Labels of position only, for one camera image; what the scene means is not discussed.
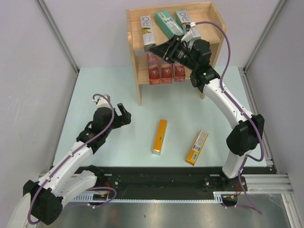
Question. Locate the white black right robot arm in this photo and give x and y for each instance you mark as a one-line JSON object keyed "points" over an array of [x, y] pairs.
{"points": [[247, 128]]}

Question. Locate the plain yellow toothpaste box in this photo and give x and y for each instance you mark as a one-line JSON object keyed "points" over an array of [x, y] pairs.
{"points": [[159, 138]]}

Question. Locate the yellow toothpaste box with barcode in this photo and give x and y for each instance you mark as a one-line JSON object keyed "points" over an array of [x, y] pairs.
{"points": [[196, 148]]}

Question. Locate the white slotted cable duct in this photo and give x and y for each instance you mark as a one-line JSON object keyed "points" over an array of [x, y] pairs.
{"points": [[95, 197]]}

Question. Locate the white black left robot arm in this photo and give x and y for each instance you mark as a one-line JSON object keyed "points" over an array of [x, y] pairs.
{"points": [[53, 191]]}

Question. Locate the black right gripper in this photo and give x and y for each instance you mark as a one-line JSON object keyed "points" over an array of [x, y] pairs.
{"points": [[170, 48]]}

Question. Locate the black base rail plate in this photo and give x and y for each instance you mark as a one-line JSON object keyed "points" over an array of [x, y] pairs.
{"points": [[168, 183]]}

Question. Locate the silver teal toothpaste box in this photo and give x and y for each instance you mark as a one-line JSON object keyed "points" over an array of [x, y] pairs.
{"points": [[182, 16]]}

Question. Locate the teal toothpaste box with barcode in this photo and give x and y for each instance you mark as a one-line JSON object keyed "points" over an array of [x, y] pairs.
{"points": [[168, 25]]}

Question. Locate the red 3D toothpaste box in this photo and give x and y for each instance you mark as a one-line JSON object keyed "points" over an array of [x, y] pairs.
{"points": [[153, 69], [179, 73], [166, 73]]}

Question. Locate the silver yellow toothpaste box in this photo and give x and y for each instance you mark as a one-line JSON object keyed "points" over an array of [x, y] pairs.
{"points": [[147, 32]]}

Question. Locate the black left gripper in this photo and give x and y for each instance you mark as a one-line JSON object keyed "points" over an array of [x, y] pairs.
{"points": [[122, 119]]}

